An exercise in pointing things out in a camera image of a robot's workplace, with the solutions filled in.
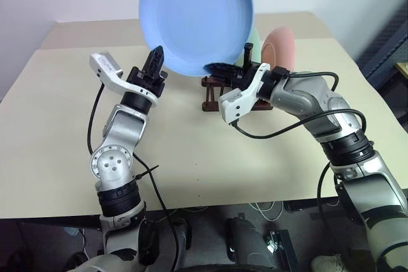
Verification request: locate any pink plate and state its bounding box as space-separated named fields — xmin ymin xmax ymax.
xmin=261 ymin=26 xmax=296 ymax=72

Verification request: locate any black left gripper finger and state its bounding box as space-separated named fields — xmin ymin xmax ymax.
xmin=142 ymin=46 xmax=166 ymax=77

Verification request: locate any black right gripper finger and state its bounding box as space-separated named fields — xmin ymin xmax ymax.
xmin=203 ymin=62 xmax=237 ymax=78
xmin=244 ymin=43 xmax=254 ymax=71

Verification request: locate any black zip tie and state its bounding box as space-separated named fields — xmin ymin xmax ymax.
xmin=135 ymin=164 xmax=160 ymax=181

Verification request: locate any brown wooden dish rack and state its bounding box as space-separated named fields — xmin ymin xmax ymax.
xmin=200 ymin=61 xmax=273 ymax=112

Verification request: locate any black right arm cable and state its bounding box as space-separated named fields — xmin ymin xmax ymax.
xmin=231 ymin=66 xmax=367 ymax=244

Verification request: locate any thin white cable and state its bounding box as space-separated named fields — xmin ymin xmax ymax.
xmin=177 ymin=204 xmax=208 ymax=214
xmin=253 ymin=201 xmax=285 ymax=222

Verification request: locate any blue plate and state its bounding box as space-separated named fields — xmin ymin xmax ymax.
xmin=138 ymin=0 xmax=256 ymax=78

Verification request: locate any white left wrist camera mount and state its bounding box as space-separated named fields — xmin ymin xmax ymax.
xmin=89 ymin=50 xmax=160 ymax=107

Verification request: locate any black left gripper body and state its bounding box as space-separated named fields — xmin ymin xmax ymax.
xmin=127 ymin=66 xmax=168 ymax=97

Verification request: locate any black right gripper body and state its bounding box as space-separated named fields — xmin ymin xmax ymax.
xmin=222 ymin=62 xmax=266 ymax=94

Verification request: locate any black metal clamp bracket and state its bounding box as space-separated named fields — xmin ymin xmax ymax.
xmin=263 ymin=229 xmax=296 ymax=257

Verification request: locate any dark grey rounded shape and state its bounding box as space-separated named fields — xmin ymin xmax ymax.
xmin=164 ymin=217 xmax=193 ymax=254
xmin=224 ymin=216 xmax=272 ymax=266

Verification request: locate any yellow object on shelf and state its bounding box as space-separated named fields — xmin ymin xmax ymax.
xmin=394 ymin=62 xmax=408 ymax=79

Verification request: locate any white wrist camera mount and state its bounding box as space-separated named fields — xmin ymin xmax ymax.
xmin=89 ymin=50 xmax=160 ymax=107
xmin=218 ymin=63 xmax=272 ymax=125

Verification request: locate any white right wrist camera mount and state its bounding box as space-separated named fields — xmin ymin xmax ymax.
xmin=218 ymin=63 xmax=272 ymax=125

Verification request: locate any white sneaker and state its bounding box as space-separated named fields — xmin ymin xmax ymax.
xmin=310 ymin=254 xmax=349 ymax=272

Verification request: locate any green plate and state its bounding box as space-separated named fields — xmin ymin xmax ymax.
xmin=234 ymin=26 xmax=264 ymax=66

